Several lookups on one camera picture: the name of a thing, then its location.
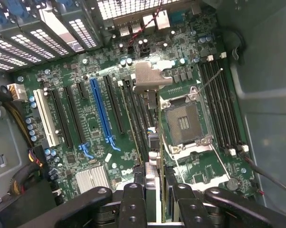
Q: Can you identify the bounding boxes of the black plastic air shroud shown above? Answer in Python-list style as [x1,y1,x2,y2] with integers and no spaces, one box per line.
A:
[0,179,59,228]

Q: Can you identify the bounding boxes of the long black expansion slot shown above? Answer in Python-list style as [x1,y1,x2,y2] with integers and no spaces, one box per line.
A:
[64,85,95,160]
[50,89,74,149]
[102,75,125,135]

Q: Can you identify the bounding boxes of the white expansion slot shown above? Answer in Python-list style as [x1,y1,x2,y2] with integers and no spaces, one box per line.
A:
[33,89,60,148]

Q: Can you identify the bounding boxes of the round coin battery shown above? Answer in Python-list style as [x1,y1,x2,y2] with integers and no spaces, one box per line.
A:
[226,178,241,192]

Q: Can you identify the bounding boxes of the yellow black power wires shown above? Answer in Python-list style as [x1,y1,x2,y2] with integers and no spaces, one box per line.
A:
[0,83,45,198]

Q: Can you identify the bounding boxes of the green motherboard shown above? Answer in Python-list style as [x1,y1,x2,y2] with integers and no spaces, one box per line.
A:
[11,7,257,198]

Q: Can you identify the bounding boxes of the black RAM slot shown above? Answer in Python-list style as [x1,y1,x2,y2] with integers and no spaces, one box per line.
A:
[205,60,238,155]
[211,59,244,154]
[199,61,232,156]
[218,52,250,152]

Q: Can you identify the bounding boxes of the short black expansion slot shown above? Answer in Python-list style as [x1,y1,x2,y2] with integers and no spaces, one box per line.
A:
[76,82,89,100]

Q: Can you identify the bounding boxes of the red black twisted wire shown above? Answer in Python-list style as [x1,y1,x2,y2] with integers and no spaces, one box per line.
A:
[127,4,164,46]

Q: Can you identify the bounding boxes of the black looped wire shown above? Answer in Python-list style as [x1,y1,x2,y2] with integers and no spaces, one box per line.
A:
[219,28,247,66]

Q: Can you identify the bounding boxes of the silver finned chipset heatsink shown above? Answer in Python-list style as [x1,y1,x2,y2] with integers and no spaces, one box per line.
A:
[75,165,112,194]

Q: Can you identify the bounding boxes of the white power connector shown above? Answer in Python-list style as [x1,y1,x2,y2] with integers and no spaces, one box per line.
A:
[7,83,29,102]

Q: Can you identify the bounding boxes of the open black PC case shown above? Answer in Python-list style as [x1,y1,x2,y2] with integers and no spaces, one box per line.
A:
[0,0,286,228]

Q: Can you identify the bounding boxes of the metal socket cover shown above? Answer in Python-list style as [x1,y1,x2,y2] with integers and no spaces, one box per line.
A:
[166,135,215,157]

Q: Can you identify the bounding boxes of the CPU socket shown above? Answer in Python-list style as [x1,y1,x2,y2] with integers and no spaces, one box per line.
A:
[161,95,214,155]

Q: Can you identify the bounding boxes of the blue expansion slot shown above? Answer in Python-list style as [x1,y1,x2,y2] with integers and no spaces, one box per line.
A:
[89,77,122,152]

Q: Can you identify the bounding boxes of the thin metal locking lever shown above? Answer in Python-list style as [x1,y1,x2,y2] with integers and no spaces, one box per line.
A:
[196,67,224,95]

